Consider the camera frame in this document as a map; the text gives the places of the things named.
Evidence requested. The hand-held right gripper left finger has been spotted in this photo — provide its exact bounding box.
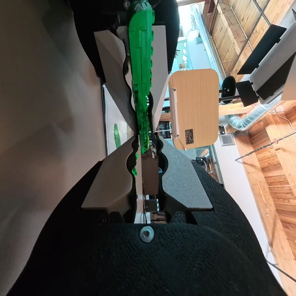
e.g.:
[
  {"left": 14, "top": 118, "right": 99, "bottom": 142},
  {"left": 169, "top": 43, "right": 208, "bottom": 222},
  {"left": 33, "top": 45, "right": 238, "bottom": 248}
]
[{"left": 81, "top": 136, "right": 140, "bottom": 223}]

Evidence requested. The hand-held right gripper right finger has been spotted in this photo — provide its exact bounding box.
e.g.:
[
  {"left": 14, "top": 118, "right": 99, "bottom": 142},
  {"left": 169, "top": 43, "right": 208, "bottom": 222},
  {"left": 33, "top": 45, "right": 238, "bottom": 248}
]
[{"left": 157, "top": 136, "right": 213, "bottom": 217}]

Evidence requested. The white wall vent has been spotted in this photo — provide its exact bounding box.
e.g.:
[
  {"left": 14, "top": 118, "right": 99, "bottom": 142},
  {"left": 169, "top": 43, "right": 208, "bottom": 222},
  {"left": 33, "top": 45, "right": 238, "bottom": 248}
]
[{"left": 220, "top": 133, "right": 235, "bottom": 147}]

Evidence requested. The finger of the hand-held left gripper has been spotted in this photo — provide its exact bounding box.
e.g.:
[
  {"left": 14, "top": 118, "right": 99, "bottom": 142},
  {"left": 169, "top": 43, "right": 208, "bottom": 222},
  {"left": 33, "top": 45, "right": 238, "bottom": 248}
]
[
  {"left": 149, "top": 25, "right": 171, "bottom": 133},
  {"left": 94, "top": 29, "right": 139, "bottom": 135}
]

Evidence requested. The large tan wooden board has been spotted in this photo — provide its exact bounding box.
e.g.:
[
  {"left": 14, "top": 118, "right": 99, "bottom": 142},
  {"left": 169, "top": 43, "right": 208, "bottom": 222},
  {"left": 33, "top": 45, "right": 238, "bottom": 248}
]
[{"left": 168, "top": 68, "right": 220, "bottom": 151}]

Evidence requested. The white instruction booklet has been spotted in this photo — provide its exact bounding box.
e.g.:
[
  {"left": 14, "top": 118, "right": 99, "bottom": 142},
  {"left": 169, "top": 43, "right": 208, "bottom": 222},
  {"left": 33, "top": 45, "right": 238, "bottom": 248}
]
[{"left": 102, "top": 84, "right": 140, "bottom": 156}]

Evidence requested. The grey desk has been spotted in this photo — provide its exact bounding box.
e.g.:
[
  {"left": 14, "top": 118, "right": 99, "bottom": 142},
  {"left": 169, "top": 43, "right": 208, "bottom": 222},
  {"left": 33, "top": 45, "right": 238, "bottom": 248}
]
[{"left": 0, "top": 0, "right": 151, "bottom": 296}]

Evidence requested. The silver air duct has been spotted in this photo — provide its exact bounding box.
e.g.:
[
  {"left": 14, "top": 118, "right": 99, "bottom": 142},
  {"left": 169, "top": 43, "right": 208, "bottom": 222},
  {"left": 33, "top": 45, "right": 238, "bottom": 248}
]
[
  {"left": 191, "top": 3, "right": 224, "bottom": 79},
  {"left": 227, "top": 99, "right": 288, "bottom": 131}
]

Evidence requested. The green brick leaf build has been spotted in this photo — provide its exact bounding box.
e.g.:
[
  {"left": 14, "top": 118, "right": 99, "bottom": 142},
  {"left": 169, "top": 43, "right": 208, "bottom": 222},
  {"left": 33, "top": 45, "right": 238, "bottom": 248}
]
[{"left": 126, "top": 0, "right": 156, "bottom": 154}]

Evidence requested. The dark brown box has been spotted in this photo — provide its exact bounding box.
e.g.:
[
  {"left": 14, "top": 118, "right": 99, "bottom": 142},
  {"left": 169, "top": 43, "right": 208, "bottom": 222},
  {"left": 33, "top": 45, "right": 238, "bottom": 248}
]
[{"left": 141, "top": 154, "right": 160, "bottom": 196}]

